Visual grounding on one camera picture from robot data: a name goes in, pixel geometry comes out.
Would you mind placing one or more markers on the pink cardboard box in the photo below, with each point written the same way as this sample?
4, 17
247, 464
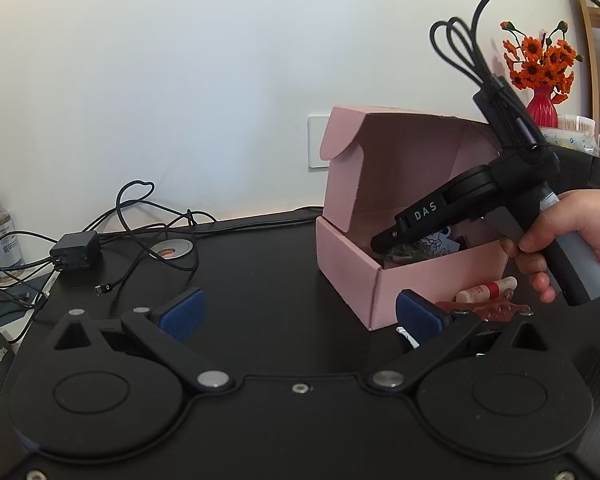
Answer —
381, 160

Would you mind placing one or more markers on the black appliance cabinet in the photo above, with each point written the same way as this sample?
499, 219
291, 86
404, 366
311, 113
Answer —
577, 170

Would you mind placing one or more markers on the cotton swab box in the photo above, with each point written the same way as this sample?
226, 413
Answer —
584, 125

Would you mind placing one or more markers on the cartoon sticker packet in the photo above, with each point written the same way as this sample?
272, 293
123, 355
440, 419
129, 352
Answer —
439, 244

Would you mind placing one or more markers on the clear wrapped packet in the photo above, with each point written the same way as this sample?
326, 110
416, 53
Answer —
573, 139

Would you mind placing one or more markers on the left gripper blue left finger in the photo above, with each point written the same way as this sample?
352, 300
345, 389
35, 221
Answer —
163, 331

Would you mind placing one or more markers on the green frog toy bag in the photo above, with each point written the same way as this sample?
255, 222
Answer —
404, 254

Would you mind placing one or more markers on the silver desk grommet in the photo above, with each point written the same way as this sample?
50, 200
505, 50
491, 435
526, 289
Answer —
173, 249

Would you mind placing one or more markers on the red ribbed vase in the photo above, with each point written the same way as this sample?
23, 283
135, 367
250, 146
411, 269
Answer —
541, 108

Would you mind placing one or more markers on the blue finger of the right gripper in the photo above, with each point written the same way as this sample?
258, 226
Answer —
382, 242

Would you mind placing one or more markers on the person right hand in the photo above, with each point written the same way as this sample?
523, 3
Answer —
577, 211

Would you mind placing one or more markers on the black power adapter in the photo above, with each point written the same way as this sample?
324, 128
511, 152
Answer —
76, 252

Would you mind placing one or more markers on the red translucent hand-shaped comb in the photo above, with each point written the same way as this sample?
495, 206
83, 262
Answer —
496, 311

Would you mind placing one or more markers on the red white tube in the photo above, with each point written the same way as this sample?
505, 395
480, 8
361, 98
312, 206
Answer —
500, 289

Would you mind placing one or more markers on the orange flower bouquet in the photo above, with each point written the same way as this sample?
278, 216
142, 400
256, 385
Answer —
544, 62

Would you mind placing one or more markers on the white wall socket strip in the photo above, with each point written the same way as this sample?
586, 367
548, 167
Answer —
316, 129

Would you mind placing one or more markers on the white cream tube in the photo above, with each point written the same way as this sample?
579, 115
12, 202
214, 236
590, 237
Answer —
407, 337

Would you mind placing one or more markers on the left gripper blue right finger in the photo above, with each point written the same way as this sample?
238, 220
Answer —
438, 334

